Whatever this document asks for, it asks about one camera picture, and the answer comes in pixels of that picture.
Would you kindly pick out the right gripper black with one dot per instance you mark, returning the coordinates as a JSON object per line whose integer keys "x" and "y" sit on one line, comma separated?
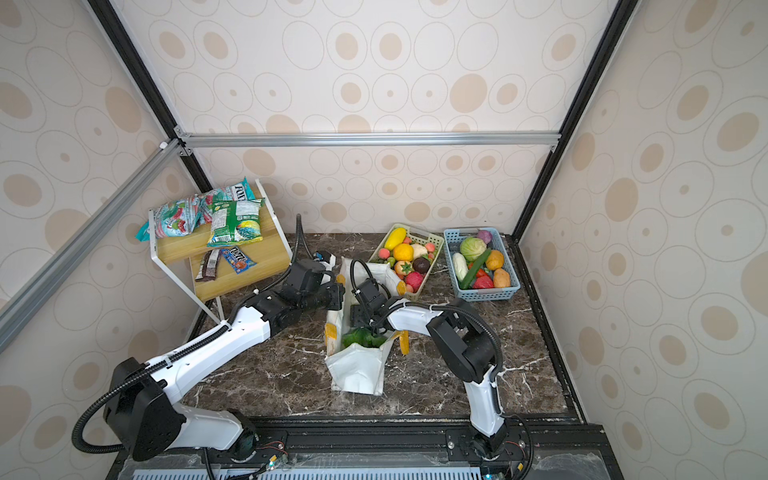
{"x": 355, "y": 312}

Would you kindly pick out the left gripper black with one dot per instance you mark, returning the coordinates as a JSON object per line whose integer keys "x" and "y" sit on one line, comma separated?
{"x": 337, "y": 291}

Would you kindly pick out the green leafy vegetable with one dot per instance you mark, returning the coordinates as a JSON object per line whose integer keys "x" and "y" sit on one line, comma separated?
{"x": 363, "y": 337}

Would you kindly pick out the white grocery bag yellow handles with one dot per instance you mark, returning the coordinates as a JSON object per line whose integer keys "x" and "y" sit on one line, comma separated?
{"x": 356, "y": 357}

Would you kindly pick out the green cucumber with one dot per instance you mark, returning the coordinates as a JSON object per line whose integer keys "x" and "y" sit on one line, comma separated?
{"x": 474, "y": 268}

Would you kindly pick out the white napa cabbage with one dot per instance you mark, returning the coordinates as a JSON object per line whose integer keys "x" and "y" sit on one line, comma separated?
{"x": 460, "y": 266}

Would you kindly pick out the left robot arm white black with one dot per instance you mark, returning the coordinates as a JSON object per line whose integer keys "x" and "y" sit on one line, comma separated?
{"x": 143, "y": 413}

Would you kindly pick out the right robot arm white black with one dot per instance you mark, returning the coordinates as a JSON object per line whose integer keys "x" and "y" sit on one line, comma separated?
{"x": 468, "y": 345}

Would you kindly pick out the green snack bag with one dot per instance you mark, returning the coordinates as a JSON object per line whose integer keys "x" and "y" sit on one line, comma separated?
{"x": 235, "y": 223}

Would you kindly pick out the teal snack bag rear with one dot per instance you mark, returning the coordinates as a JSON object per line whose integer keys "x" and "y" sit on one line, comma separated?
{"x": 240, "y": 191}

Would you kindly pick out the teal red snack bag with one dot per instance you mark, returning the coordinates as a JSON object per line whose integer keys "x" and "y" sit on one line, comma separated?
{"x": 174, "y": 219}

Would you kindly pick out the pink dragon fruit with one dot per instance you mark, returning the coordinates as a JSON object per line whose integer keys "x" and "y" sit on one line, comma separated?
{"x": 413, "y": 281}

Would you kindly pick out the orange in green basket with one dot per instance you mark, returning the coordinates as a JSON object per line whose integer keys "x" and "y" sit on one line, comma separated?
{"x": 403, "y": 252}

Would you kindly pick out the dark brown avocado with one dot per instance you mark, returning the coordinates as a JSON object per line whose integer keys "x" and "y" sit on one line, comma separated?
{"x": 421, "y": 265}

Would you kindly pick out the blue candy packet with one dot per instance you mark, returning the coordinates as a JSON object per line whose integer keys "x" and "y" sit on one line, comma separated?
{"x": 237, "y": 259}

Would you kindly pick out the green fruit basket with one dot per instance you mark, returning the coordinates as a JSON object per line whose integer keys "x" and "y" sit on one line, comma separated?
{"x": 425, "y": 244}

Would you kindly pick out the brown chocolate bar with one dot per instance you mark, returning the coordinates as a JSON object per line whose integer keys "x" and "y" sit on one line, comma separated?
{"x": 208, "y": 266}

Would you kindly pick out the red pepper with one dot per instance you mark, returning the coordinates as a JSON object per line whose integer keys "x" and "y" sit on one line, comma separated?
{"x": 483, "y": 282}

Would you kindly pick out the blue vegetable basket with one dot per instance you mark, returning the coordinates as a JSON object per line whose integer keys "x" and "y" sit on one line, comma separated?
{"x": 453, "y": 238}

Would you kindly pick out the green round cabbage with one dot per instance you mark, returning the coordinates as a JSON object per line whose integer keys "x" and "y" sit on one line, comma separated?
{"x": 472, "y": 248}

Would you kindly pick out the orange fruit in blue basket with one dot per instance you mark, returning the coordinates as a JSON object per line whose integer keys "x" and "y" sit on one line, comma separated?
{"x": 495, "y": 260}

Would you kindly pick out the brown potato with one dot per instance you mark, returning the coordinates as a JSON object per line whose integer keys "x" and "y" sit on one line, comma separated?
{"x": 501, "y": 278}

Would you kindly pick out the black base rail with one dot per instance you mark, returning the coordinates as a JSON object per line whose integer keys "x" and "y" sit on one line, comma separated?
{"x": 393, "y": 449}

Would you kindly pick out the horizontal aluminium rail back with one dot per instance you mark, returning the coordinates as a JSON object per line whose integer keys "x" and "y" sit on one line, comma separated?
{"x": 379, "y": 139}

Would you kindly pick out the diagonal aluminium rail left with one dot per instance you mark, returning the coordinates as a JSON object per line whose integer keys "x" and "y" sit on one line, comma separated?
{"x": 36, "y": 292}

